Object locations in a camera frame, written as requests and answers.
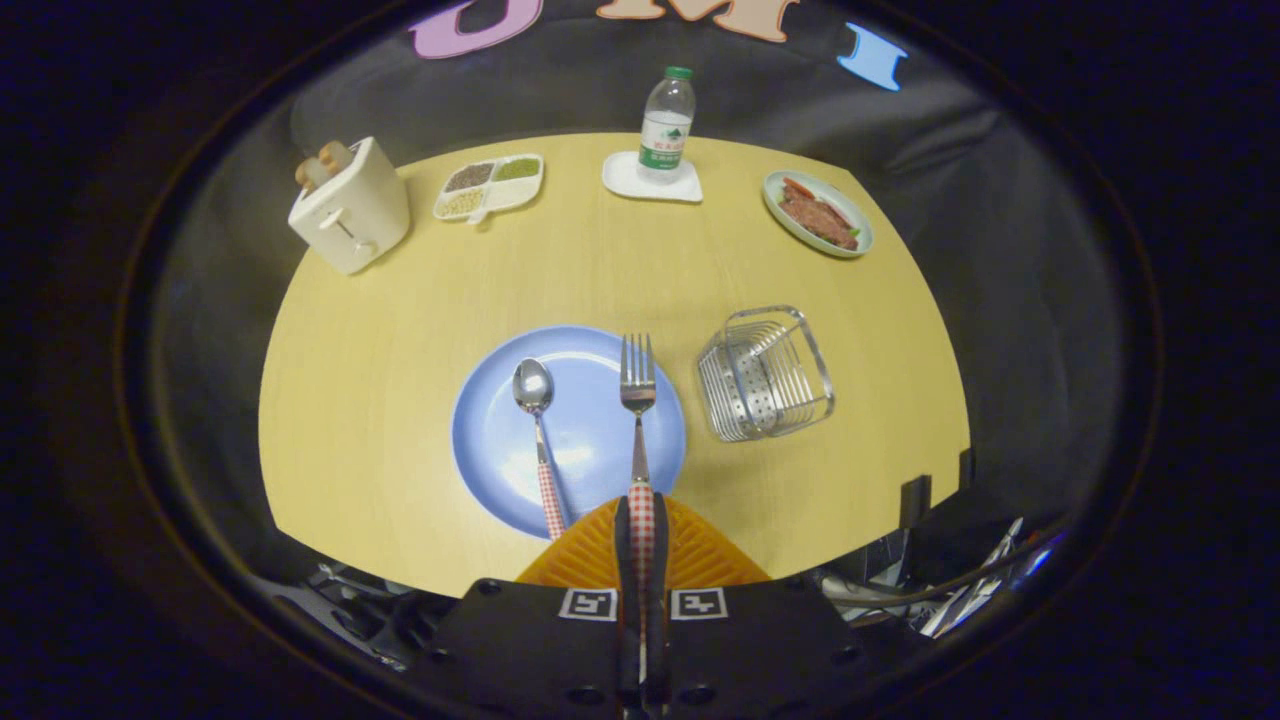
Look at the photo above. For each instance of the cream toaster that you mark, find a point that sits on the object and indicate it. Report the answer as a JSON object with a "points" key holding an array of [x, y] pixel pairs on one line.
{"points": [[355, 215]]}

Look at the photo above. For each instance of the white divided dish of beans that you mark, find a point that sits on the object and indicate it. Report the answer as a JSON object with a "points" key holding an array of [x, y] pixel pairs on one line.
{"points": [[488, 188]]}

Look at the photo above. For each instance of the pale green plate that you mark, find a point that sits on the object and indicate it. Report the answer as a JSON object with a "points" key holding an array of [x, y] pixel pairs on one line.
{"points": [[775, 205]]}

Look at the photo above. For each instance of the black backdrop cloth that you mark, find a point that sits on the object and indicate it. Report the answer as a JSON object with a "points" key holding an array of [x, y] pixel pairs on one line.
{"points": [[1000, 250]]}

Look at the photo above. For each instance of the black table clamp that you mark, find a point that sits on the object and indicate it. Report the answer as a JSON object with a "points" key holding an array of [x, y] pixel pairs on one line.
{"points": [[915, 500], [966, 468]]}

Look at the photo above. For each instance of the blue plate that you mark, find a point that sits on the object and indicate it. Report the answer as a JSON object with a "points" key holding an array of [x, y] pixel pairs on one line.
{"points": [[590, 440]]}

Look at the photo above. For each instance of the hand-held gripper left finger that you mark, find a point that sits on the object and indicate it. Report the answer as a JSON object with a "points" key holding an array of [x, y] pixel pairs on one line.
{"points": [[540, 650]]}

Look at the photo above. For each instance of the toast slice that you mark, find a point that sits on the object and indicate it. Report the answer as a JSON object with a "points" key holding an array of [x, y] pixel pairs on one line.
{"points": [[310, 173], [335, 155]]}

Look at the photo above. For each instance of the clear water bottle green cap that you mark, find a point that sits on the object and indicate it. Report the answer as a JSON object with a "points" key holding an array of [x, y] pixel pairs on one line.
{"points": [[665, 130]]}

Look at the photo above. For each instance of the sliced red meat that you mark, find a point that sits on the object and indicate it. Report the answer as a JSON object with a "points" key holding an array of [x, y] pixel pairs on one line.
{"points": [[820, 215]]}

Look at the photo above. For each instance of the white coaster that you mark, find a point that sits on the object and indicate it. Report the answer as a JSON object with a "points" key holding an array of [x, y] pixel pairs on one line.
{"points": [[622, 180]]}

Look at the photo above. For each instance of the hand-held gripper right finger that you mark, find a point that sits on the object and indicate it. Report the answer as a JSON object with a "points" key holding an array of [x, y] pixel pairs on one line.
{"points": [[750, 650]]}

